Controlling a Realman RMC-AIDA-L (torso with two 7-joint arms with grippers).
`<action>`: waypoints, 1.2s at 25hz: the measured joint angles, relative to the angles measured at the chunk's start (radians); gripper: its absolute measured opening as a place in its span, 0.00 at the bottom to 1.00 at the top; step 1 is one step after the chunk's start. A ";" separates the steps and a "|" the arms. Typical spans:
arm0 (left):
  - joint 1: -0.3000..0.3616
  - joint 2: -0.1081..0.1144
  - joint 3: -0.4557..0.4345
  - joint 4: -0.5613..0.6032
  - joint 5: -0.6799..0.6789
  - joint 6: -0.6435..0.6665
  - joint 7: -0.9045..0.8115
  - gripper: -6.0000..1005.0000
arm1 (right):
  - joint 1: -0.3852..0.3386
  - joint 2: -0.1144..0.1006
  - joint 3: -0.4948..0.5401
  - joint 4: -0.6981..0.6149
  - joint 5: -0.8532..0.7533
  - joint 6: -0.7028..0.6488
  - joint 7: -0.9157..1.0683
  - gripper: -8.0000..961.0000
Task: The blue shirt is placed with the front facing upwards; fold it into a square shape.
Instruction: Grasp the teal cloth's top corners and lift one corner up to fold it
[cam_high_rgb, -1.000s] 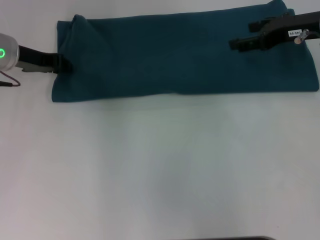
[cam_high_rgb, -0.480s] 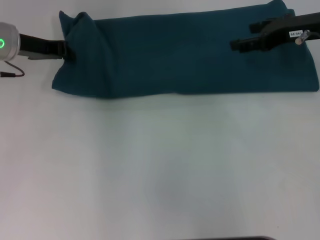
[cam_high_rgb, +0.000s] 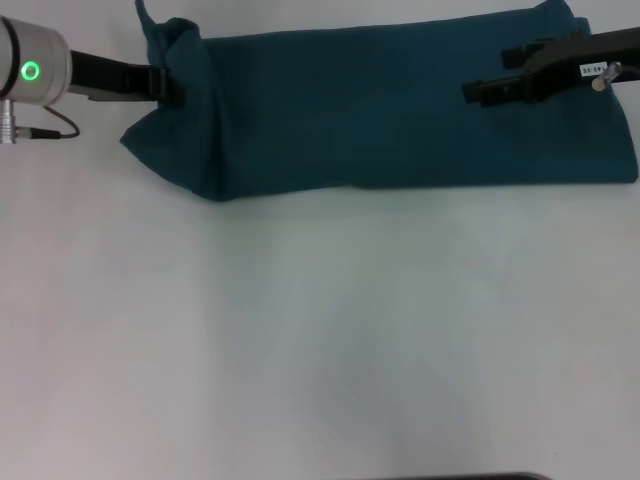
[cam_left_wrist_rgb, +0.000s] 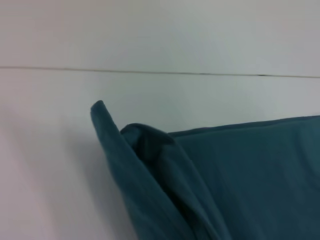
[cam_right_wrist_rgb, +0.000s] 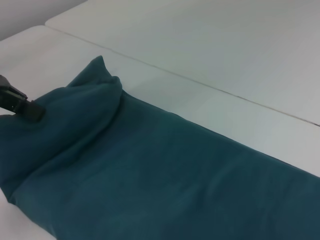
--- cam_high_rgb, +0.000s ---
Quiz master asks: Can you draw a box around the teal t-shirt with cream letters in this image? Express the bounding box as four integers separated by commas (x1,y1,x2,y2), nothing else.
119,0,640,203

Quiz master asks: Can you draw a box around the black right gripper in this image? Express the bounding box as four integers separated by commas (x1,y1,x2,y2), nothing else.
462,26,640,109

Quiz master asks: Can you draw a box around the grey left arm cable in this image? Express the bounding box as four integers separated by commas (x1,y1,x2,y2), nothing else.
0,98,81,145

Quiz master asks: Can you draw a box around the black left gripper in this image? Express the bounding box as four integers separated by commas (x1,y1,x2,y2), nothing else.
66,48,186,105

